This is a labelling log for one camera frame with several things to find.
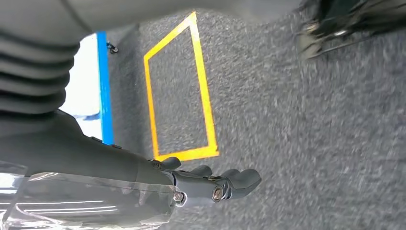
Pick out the black metal frame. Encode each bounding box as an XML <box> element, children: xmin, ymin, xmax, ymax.
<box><xmin>296</xmin><ymin>0</ymin><xmax>406</xmax><ymax>61</ymax></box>

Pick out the blue wheeled shelf rack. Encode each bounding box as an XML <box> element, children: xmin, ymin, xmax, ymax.
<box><xmin>96</xmin><ymin>31</ymin><xmax>119</xmax><ymax>145</ymax></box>

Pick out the yellow floor tape square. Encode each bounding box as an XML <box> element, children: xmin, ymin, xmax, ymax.
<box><xmin>143</xmin><ymin>11</ymin><xmax>220</xmax><ymax>162</ymax></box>

